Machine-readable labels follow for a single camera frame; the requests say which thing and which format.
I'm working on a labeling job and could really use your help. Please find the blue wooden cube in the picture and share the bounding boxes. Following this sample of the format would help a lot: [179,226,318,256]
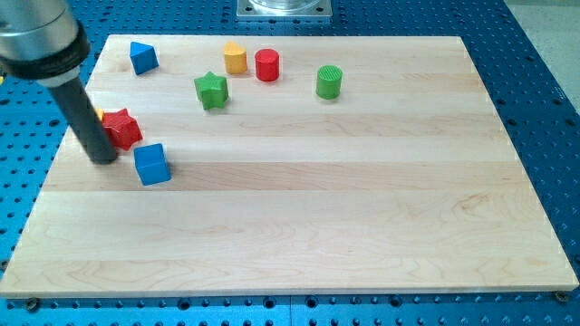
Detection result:
[133,143,171,186]

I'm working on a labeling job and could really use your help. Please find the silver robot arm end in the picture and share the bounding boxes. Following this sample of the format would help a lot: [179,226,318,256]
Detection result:
[1,0,90,88]

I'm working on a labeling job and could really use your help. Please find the light wooden board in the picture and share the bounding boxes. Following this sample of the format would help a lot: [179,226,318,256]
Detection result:
[1,34,578,298]

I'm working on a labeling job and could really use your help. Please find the green wooden cylinder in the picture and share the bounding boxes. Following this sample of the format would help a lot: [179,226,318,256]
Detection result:
[315,65,343,100]

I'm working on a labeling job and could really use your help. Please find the red wooden cylinder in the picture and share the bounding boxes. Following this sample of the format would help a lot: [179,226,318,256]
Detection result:
[255,48,280,82]

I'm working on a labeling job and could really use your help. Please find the green wooden star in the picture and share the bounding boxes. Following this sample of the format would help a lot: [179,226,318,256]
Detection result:
[194,72,229,110]

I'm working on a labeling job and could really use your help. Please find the yellow heart block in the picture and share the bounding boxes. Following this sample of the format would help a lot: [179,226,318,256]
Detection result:
[223,42,247,74]

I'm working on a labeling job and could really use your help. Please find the red wooden star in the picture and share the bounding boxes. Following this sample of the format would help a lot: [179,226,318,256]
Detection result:
[101,108,143,151]

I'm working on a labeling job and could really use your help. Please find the blue triangular prism block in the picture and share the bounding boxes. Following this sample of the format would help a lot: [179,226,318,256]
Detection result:
[130,42,159,75]

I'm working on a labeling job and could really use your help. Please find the yellow block behind stick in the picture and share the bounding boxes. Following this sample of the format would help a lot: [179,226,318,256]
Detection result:
[94,108,104,121]

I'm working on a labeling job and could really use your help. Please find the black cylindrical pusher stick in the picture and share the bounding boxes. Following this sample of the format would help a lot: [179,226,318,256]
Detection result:
[49,77,118,165]

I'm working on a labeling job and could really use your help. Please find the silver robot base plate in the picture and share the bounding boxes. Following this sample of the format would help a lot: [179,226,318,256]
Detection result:
[237,0,333,18]

